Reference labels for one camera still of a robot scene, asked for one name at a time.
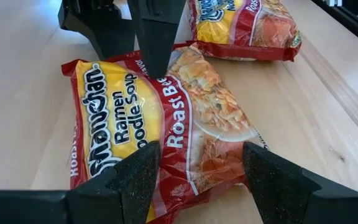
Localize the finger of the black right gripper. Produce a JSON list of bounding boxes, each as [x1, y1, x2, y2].
[[127, 0, 188, 78], [57, 0, 136, 60]]

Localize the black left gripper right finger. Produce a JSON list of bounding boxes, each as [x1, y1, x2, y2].
[[242, 141, 323, 224]]

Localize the black aluminium table frame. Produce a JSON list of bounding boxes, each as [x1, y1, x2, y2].
[[310, 0, 358, 53]]

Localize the red roast beef ramen packet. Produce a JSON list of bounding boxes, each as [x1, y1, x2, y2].
[[61, 42, 269, 224], [187, 0, 303, 62]]

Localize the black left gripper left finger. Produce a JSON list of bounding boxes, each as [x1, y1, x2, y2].
[[66, 141, 162, 224]]

